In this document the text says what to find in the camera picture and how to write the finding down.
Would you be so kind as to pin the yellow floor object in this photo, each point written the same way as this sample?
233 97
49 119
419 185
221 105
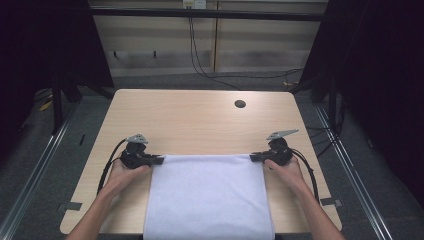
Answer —
45 106

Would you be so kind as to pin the white towel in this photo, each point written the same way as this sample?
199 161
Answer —
208 200

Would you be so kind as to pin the dark curtain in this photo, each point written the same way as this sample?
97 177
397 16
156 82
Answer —
383 83
40 43

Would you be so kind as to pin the black horizontal frame bar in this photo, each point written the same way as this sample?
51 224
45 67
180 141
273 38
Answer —
206 14

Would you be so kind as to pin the person's left hand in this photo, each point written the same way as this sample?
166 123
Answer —
125 176

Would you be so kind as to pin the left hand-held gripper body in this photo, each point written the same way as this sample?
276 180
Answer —
135 156

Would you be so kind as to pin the black metal stand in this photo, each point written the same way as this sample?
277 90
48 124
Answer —
57 106

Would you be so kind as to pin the person's right hand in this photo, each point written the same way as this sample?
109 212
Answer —
288 175

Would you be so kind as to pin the small black floor piece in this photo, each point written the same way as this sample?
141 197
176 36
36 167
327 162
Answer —
82 140

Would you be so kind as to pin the grey tape strip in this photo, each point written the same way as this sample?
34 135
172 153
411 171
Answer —
331 202
70 206

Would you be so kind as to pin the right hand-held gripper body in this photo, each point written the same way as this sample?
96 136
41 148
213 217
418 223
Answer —
281 151

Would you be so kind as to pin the metal floor rail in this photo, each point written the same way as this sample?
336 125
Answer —
353 173
40 166

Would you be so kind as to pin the white wall socket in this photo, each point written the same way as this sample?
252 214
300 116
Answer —
194 4

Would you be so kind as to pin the round black table grommet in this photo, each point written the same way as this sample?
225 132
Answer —
240 103

